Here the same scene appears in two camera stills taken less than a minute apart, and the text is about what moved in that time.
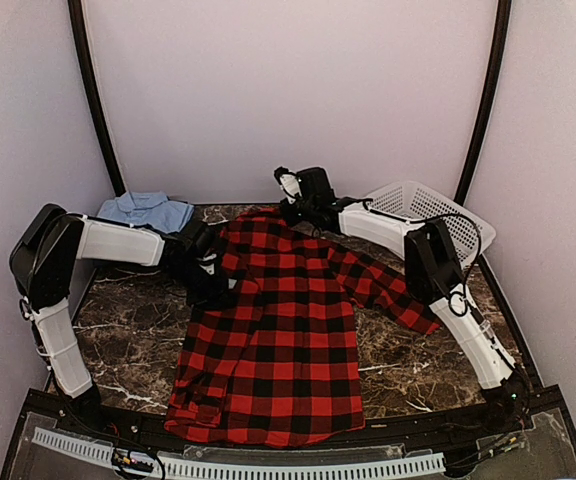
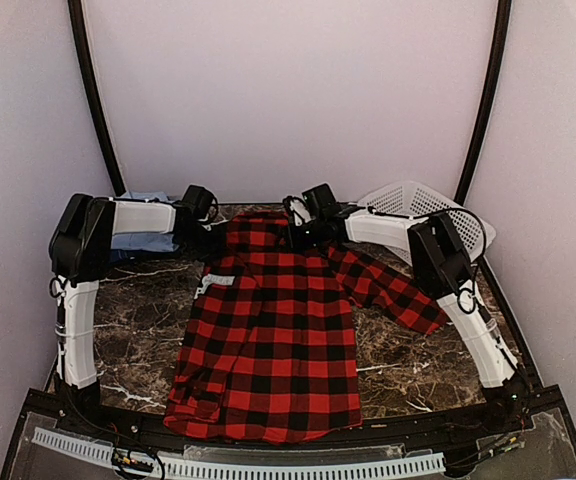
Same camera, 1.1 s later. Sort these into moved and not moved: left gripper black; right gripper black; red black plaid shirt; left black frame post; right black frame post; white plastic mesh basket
Moved: right gripper black; left gripper black
Not moved: red black plaid shirt; white plastic mesh basket; right black frame post; left black frame post
